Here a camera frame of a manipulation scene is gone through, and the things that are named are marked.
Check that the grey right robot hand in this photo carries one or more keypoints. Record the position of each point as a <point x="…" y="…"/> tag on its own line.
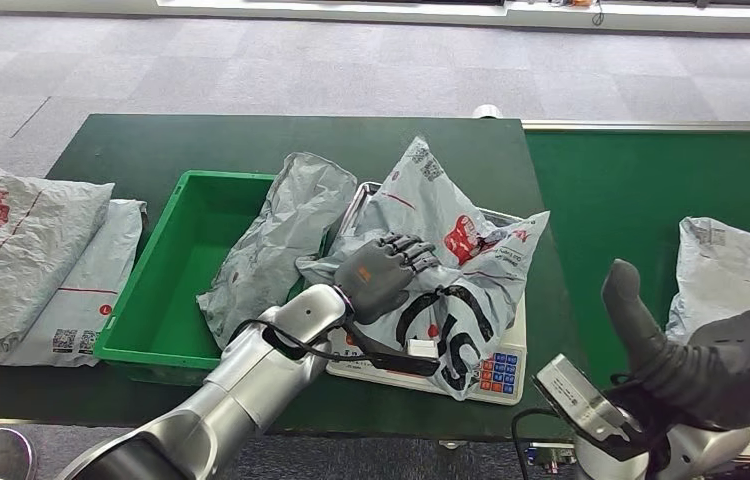
<point x="726" y="371"/>

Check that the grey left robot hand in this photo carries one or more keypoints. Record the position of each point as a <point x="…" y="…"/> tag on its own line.
<point x="375" y="278"/>

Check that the white parcel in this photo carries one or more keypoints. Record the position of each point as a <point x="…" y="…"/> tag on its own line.
<point x="726" y="265"/>
<point x="10" y="265"/>
<point x="428" y="205"/>
<point x="93" y="311"/>

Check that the plain dark grey parcel bag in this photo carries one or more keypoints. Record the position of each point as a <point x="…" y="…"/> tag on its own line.
<point x="282" y="232"/>

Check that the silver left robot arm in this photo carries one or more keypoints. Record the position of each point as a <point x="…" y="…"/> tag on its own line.
<point x="249" y="391"/>

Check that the circuit board under conveyor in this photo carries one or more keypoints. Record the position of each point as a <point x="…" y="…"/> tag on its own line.
<point x="550" y="458"/>

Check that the green conveyor belt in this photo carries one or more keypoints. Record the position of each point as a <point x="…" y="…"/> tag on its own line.
<point x="613" y="199"/>

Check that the flat white parcel, QR codes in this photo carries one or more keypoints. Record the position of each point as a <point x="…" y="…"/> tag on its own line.
<point x="93" y="311"/>

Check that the crumpled white parcel, red line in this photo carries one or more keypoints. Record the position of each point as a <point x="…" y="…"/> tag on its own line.
<point x="10" y="265"/>

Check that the white electronic scale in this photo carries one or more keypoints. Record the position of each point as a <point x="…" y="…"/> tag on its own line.
<point x="501" y="374"/>

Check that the green plastic crate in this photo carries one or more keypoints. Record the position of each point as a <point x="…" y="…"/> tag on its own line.
<point x="170" y="278"/>

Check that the white low ledge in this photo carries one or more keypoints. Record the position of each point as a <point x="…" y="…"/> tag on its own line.
<point x="415" y="8"/>

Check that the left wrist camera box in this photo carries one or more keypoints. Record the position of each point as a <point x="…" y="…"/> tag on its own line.
<point x="422" y="348"/>

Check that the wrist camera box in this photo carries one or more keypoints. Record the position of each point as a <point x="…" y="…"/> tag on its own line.
<point x="577" y="394"/>
<point x="422" y="348"/>

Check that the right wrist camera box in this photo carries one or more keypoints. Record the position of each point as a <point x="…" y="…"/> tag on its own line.
<point x="577" y="394"/>

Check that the small metal table bracket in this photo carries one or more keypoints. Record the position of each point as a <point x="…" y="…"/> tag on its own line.
<point x="452" y="444"/>

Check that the aluminium conveyor frame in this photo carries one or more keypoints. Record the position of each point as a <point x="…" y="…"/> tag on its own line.
<point x="646" y="126"/>

